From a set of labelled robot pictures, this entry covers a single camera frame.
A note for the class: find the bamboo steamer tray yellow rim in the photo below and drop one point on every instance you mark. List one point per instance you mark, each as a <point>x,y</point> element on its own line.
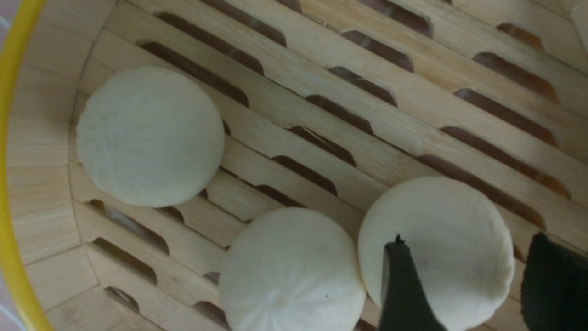
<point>325,103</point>

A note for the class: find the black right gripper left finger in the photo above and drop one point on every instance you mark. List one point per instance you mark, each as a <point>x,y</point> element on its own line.
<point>405,306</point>

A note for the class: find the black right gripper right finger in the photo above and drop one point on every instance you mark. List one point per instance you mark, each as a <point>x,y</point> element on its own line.
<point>554,290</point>

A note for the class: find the white bun front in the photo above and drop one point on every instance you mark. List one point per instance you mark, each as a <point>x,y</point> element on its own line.
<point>292,269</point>

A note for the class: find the white bun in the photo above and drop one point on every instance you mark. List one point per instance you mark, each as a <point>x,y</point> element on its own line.
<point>292,269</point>
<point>150,137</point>
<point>460,244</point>

